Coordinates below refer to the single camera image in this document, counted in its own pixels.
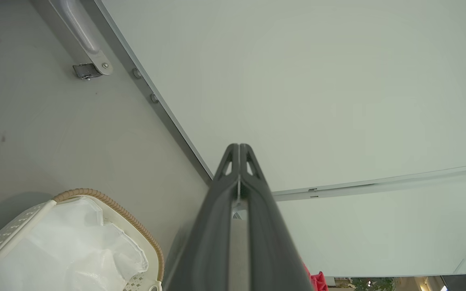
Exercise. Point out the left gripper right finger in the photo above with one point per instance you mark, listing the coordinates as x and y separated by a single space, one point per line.
271 242

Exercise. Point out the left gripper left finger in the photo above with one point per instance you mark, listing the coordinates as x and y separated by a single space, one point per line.
204 242

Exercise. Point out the red fleece garment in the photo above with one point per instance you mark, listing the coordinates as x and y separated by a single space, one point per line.
318 282

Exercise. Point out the white laundry basket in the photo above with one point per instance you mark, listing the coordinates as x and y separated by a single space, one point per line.
136 220

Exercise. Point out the green potted plant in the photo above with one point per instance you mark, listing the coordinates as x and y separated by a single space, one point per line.
372 284

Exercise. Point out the white sheer garment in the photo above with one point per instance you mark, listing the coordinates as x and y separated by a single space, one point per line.
67 246

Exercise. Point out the grey partition support foot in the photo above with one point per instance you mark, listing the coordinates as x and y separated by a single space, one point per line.
81 36

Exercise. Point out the grey partition base rail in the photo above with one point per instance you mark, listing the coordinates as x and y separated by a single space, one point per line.
378 186
156 109

